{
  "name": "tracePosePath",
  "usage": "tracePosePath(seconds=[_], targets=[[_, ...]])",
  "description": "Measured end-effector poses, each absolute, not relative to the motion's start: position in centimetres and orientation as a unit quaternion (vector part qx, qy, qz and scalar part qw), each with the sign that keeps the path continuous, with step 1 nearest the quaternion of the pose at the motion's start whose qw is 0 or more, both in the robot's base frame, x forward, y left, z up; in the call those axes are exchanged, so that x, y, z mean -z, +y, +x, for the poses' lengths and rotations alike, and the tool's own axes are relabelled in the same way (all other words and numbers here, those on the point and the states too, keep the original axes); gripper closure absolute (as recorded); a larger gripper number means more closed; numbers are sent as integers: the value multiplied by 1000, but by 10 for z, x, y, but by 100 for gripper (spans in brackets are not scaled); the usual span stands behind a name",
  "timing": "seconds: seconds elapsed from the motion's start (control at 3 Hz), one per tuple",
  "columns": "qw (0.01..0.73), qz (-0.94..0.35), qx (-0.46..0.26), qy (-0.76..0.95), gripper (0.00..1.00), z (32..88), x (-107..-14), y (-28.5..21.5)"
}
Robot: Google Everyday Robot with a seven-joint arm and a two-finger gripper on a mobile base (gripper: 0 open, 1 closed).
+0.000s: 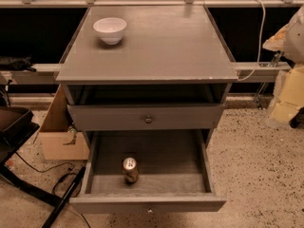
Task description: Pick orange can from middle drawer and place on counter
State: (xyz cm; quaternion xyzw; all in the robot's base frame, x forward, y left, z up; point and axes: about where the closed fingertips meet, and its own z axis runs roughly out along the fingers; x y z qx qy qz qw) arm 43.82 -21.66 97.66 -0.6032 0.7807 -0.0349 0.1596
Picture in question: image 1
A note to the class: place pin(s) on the closed grey top drawer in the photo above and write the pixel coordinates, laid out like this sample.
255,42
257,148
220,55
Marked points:
145,117

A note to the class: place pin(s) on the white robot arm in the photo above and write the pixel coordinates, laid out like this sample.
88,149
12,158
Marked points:
289,86

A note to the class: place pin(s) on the open grey middle drawer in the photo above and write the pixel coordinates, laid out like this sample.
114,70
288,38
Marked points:
174,174

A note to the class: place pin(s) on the black bag on rail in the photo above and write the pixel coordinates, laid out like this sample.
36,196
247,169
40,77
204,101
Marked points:
16,63

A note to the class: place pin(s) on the cardboard box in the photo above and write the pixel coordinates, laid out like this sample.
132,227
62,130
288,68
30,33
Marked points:
59,137

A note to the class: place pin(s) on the white ceramic bowl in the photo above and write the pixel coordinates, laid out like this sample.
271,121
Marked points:
110,30

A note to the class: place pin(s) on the grey drawer cabinet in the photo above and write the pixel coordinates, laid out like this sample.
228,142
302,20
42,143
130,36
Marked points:
169,55

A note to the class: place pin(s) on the orange soda can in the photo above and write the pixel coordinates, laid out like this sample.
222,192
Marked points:
130,170

